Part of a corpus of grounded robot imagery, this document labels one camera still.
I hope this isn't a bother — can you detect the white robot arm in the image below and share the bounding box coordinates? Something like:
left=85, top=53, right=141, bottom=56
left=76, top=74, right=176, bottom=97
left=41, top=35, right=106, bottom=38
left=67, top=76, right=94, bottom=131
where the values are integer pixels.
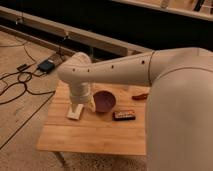
left=58, top=47, right=213, bottom=171

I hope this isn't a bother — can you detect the purple ceramic bowl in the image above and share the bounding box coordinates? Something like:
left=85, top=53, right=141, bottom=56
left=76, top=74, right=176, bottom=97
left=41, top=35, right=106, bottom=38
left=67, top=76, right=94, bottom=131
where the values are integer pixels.
left=93, top=91, right=116, bottom=113

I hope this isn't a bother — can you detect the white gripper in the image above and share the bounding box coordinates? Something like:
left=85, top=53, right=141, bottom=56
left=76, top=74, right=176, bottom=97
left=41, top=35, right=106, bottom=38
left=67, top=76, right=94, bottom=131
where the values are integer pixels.
left=69, top=83, right=96, bottom=115

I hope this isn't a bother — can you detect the black floor cable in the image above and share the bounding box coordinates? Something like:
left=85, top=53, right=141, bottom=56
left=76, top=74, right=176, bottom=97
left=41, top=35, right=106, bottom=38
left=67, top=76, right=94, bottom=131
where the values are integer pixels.
left=0, top=44, right=64, bottom=106

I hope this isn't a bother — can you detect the white rectangular block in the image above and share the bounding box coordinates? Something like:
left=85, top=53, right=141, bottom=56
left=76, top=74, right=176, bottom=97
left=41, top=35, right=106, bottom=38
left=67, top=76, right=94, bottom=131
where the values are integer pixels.
left=67, top=104, right=84, bottom=120

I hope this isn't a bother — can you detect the wooden table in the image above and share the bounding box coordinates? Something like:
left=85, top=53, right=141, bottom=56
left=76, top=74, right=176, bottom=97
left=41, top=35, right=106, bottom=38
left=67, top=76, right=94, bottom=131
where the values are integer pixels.
left=37, top=81, right=149, bottom=156

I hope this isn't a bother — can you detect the dark rectangular box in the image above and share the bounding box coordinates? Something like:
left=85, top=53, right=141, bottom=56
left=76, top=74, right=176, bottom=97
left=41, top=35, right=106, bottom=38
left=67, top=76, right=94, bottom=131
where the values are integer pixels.
left=113, top=111, right=136, bottom=121

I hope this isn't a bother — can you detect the small black device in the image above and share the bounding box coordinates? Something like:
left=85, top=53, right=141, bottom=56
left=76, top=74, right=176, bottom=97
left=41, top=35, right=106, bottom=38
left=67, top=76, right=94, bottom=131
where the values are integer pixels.
left=17, top=64, right=29, bottom=72

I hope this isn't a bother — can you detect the black power adapter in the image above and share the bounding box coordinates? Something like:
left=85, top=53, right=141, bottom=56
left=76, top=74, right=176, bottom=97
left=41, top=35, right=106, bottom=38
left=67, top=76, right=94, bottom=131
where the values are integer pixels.
left=38, top=60, right=55, bottom=73

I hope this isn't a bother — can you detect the long wooden beam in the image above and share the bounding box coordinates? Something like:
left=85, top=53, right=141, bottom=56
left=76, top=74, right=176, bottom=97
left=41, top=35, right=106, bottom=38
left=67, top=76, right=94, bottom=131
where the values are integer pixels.
left=0, top=6, right=151, bottom=56

